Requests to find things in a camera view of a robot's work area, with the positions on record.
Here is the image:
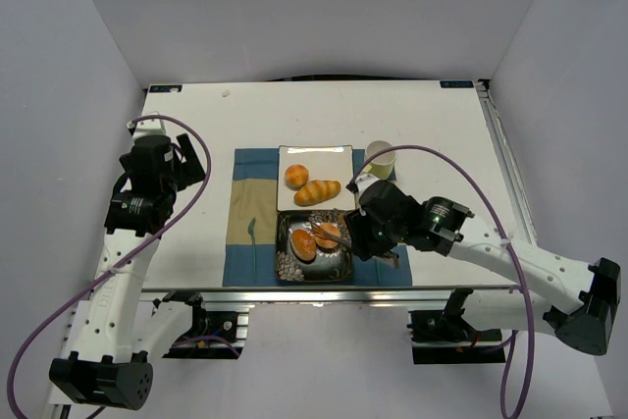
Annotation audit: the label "metal serving tongs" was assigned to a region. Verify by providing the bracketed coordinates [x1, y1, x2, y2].
[312, 224, 400, 269]

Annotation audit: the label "round bread roll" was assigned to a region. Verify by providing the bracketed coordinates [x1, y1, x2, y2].
[290, 230, 318, 262]
[284, 164, 309, 190]
[312, 223, 341, 250]

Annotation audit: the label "round bread roll top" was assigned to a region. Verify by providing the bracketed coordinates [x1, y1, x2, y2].
[290, 230, 318, 262]

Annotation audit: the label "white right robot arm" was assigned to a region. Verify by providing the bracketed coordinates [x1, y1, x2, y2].
[345, 174, 621, 356]

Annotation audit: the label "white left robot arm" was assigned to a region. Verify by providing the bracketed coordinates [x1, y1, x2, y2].
[49, 133, 208, 410]

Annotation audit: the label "long striped bread loaf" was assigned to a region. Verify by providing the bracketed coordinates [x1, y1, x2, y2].
[293, 180, 341, 207]

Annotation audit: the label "green plastic knife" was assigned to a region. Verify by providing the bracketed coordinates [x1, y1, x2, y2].
[374, 263, 381, 284]

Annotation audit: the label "black floral square plate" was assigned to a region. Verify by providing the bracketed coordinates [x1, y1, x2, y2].
[275, 210, 354, 284]

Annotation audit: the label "pale yellow mug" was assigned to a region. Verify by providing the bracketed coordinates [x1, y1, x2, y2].
[363, 140, 396, 180]

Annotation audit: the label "white square plate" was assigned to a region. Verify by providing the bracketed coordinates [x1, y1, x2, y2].
[276, 145, 356, 212]

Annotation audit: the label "green plastic fork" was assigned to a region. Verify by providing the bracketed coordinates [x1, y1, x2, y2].
[247, 217, 257, 282]

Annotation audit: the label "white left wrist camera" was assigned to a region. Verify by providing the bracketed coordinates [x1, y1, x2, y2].
[127, 113, 166, 141]

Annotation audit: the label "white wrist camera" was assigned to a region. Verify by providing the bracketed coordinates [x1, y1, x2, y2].
[127, 113, 166, 141]
[345, 173, 380, 215]

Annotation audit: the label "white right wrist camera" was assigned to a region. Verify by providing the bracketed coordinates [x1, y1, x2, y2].
[345, 173, 380, 215]

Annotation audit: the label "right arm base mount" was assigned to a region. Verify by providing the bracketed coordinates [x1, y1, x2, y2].
[407, 288, 505, 365]

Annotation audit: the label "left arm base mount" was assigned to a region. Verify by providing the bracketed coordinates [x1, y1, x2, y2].
[150, 289, 245, 360]

